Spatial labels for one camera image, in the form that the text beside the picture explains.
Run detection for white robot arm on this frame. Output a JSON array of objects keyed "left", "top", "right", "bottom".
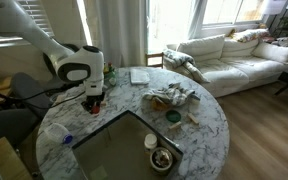
[{"left": 0, "top": 0, "right": 105, "bottom": 114}]

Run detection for grey office chair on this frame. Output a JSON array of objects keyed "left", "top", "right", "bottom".
[{"left": 0, "top": 43, "right": 85, "bottom": 149}]

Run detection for wooden block near lid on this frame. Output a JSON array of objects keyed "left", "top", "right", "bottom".
[{"left": 168, "top": 121, "right": 182, "bottom": 130}]

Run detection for brown jar yellow lid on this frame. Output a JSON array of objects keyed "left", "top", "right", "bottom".
[{"left": 103, "top": 63, "right": 109, "bottom": 74}]

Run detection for green round lid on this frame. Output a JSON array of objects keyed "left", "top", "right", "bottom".
[{"left": 166, "top": 110, "right": 181, "bottom": 123}]

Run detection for bowl inside box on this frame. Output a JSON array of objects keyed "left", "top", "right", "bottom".
[{"left": 150, "top": 147, "right": 173, "bottom": 173}]

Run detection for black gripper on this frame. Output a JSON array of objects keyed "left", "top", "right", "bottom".
[{"left": 81, "top": 93, "right": 105, "bottom": 112}]

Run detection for white jar inside box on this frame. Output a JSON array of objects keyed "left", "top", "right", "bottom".
[{"left": 144, "top": 134, "right": 157, "bottom": 153}]

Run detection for white folded paper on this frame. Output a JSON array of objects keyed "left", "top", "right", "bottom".
[{"left": 130, "top": 69, "right": 150, "bottom": 84}]

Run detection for orange yellow container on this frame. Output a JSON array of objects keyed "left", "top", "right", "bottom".
[{"left": 151, "top": 97, "right": 168, "bottom": 111}]

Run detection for green bottle red cap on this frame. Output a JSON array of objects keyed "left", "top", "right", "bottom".
[{"left": 108, "top": 63, "right": 116, "bottom": 86}]

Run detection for grey patterned blanket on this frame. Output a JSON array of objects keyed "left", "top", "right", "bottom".
[{"left": 163, "top": 49, "right": 209, "bottom": 83}]

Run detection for white sofa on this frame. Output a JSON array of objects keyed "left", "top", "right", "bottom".
[{"left": 164, "top": 34, "right": 288, "bottom": 97}]

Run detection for small red lid container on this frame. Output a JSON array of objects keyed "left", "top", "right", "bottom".
[{"left": 91, "top": 105, "right": 100, "bottom": 114}]

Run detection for striped grey white cloth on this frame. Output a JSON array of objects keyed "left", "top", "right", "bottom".
[{"left": 143, "top": 83, "right": 200, "bottom": 106}]

